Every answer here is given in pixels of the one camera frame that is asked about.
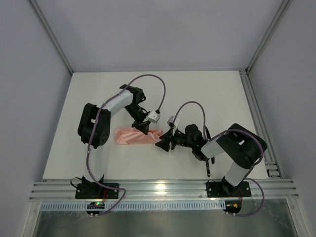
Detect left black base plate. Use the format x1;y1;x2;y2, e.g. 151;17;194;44
75;183;119;199

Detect black handled knife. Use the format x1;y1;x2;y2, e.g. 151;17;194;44
205;126;215;164

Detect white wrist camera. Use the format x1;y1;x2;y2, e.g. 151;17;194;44
144;110;160;123
167;116;180;135

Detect aluminium front rail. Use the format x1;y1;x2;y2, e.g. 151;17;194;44
29;179;299;201

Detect right aluminium corner post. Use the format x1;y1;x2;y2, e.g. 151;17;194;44
245;0;293;74

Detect black handled fork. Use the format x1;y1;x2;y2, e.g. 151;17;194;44
205;160;211;177

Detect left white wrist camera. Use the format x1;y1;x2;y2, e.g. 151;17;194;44
144;110;160;123

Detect pink cloth napkin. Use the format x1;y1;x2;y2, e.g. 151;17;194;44
114;127;163;145

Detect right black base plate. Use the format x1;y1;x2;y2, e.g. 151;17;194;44
205;180;252;198

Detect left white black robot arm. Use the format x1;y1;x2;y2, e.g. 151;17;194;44
78;84;150;192

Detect slotted grey cable duct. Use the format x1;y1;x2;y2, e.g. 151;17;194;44
40;200;225;211

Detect right aluminium side rail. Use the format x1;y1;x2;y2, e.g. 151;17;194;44
239;70;283;179

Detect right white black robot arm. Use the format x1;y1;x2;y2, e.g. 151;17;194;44
155;123;267;197

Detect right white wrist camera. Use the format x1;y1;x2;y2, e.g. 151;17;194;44
167;116;180;135

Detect aluminium corner post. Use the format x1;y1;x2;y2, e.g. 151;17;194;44
28;0;74;76
245;0;293;74

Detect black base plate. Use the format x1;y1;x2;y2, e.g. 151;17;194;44
205;180;252;198
75;183;119;199

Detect right black controller board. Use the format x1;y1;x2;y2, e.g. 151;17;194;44
224;200;242;215

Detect left black controller board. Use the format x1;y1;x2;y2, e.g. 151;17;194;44
85;201;105;217

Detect black controller board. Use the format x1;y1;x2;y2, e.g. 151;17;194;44
85;201;105;217
224;200;242;215

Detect left aluminium corner post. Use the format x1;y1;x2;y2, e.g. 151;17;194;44
28;0;74;76

